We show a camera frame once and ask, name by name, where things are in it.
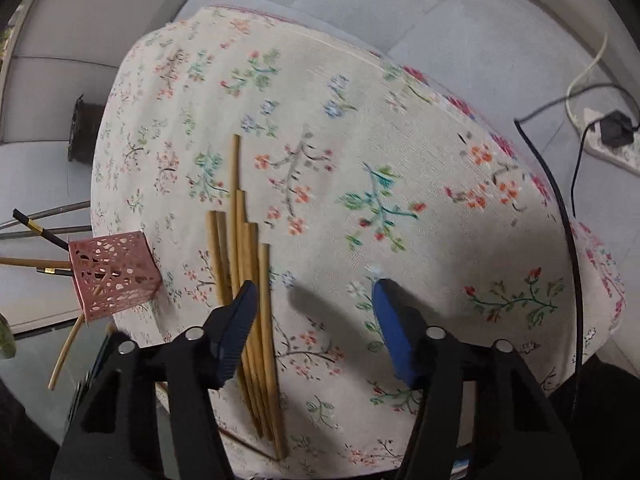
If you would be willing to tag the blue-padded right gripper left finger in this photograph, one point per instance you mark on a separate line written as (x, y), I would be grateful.
(113, 434)

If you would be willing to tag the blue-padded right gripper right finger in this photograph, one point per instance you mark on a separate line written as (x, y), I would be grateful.
(516, 434)

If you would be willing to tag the bamboo chopstick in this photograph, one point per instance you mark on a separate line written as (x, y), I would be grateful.
(272, 384)
(260, 345)
(223, 289)
(253, 345)

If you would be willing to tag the pink perforated utensil holder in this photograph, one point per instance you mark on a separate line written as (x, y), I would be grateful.
(113, 273)

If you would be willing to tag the bamboo chopstick longest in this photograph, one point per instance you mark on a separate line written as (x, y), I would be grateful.
(247, 383)

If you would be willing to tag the bag of green vegetables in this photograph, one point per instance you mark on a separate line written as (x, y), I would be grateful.
(7, 340)

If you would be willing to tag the black tipped chopstick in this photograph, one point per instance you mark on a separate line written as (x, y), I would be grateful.
(39, 230)

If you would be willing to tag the floral tablecloth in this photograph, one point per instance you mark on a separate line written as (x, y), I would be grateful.
(354, 169)

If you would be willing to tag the white power strip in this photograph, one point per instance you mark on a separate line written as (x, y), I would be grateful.
(625, 156)

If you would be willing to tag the dark trash bin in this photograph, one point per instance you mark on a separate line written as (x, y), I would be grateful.
(84, 129)

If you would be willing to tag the black power adapter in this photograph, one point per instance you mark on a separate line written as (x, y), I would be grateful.
(616, 130)

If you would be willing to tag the mop with metal handle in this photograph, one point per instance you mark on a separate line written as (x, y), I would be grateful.
(6, 234)

